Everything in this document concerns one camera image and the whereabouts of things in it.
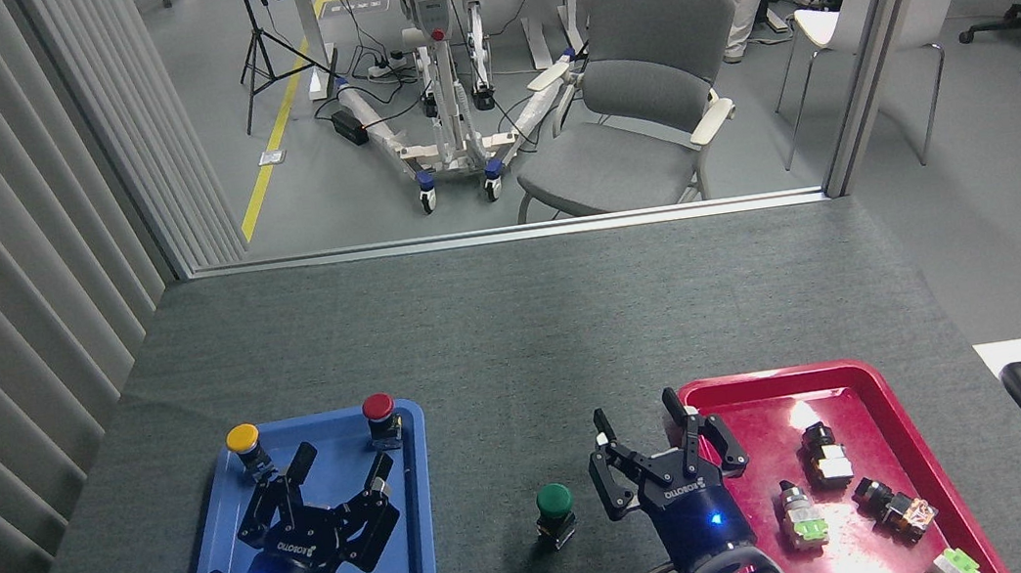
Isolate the silver table edge rail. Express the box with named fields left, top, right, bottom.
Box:
left=173, top=184, right=830, bottom=288

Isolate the blue plastic tray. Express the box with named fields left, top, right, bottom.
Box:
left=145, top=397, right=446, bottom=573

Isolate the white chair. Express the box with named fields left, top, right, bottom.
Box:
left=761, top=0, right=995, bottom=185

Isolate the yellow push button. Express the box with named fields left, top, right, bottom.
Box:
left=223, top=419, right=281, bottom=489

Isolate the green white switch block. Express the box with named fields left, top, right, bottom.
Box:
left=910, top=544, right=983, bottom=573

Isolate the red plastic tray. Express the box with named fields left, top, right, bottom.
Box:
left=671, top=341, right=1011, bottom=573

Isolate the black orange switch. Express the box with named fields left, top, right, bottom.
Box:
left=850, top=467, right=942, bottom=551

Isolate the black tripod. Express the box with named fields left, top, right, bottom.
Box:
left=229, top=0, right=347, bottom=137

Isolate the silver post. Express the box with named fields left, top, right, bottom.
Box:
left=798, top=0, right=991, bottom=199

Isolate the white power strip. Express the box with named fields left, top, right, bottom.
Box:
left=365, top=54, right=411, bottom=83

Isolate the grey armchair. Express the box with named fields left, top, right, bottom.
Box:
left=488, top=0, right=762, bottom=226

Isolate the black power adapter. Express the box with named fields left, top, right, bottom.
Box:
left=330, top=107, right=371, bottom=149

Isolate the silver green switch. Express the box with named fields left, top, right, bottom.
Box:
left=770, top=474, right=832, bottom=554

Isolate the green push button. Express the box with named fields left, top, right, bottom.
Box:
left=531, top=479, right=582, bottom=553

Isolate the red push button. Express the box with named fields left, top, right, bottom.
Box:
left=359, top=389, right=408, bottom=454

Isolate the white stand on wheels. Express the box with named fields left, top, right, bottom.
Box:
left=323, top=0, right=598, bottom=224

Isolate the black white switch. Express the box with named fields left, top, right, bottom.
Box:
left=795, top=418, right=857, bottom=494

